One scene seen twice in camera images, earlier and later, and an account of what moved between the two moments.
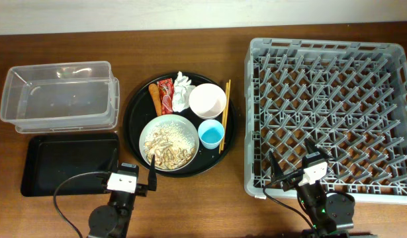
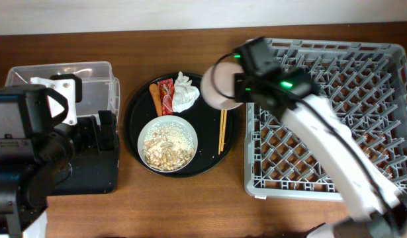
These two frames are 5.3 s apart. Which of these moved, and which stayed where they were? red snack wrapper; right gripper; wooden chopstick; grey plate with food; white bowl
Moved: white bowl; right gripper
Stayed: red snack wrapper; grey plate with food; wooden chopstick
